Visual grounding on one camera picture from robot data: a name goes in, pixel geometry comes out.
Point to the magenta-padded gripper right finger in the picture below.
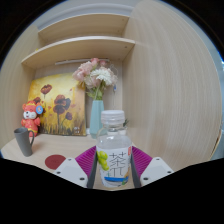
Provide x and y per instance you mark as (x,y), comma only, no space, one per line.
(154,170)

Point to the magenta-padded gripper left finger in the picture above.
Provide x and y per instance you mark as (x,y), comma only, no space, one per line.
(71,170)

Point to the clear plastic drink bottle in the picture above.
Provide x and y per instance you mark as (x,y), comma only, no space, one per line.
(113,156)

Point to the flat round red coaster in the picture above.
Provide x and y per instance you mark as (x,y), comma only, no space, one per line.
(54,161)

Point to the grey cup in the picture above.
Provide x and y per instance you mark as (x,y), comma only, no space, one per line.
(23,141)

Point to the light blue vase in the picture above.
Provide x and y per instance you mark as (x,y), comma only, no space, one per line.
(96,116)

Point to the yellow poppy flower painting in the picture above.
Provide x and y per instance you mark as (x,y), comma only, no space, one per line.
(60,106)

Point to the red plush toy figure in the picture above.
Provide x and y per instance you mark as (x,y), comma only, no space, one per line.
(30,120)

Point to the pink and white flower bouquet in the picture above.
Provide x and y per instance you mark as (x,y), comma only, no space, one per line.
(95,75)

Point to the wooden shelf unit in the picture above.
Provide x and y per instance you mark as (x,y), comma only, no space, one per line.
(80,48)

